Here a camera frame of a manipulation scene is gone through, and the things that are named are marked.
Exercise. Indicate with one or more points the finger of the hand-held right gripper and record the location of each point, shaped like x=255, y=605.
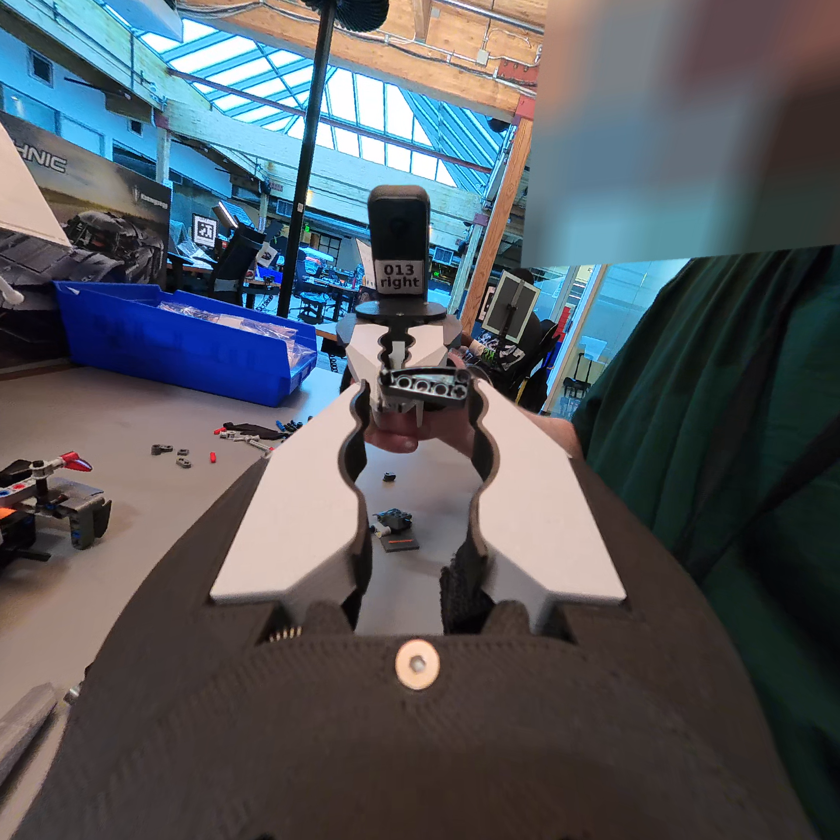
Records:
x=364, y=354
x=430, y=348

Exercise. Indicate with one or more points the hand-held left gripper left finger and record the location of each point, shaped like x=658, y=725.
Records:
x=295, y=525

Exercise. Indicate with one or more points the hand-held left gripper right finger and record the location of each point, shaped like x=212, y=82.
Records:
x=551, y=525

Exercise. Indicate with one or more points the black curved lego panel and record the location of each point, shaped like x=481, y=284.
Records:
x=426, y=387

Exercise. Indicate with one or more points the small grey lego assembly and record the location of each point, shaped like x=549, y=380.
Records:
x=394, y=525

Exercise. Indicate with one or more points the pile of loose lego pieces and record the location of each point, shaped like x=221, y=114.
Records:
x=256, y=433

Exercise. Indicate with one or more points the partly built lego car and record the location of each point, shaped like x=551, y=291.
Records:
x=59, y=505

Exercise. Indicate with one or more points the person's right hand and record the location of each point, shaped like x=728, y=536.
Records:
x=394, y=436

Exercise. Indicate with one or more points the white board on stand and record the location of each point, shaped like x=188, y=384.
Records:
x=510, y=305

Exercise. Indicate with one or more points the black office chair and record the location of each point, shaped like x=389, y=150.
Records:
x=308, y=282
x=236, y=262

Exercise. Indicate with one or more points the wooden pillar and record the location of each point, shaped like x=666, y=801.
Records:
x=502, y=210

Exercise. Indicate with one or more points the black pole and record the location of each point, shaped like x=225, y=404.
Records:
x=308, y=164

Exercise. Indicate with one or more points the clear plastic parts bags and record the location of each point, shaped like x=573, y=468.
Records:
x=236, y=325

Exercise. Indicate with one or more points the black white tag sign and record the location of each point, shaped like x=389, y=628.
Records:
x=205, y=229

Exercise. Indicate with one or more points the person's green shirt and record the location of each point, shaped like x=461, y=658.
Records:
x=722, y=426

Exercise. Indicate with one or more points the blue storage bin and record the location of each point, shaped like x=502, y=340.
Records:
x=164, y=341

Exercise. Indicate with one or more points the black round ceiling fixture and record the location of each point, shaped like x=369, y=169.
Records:
x=354, y=13

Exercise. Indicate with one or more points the large dark printed box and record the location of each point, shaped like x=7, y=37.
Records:
x=111, y=210

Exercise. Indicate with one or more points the open instruction booklet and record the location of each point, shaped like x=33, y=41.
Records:
x=26, y=190

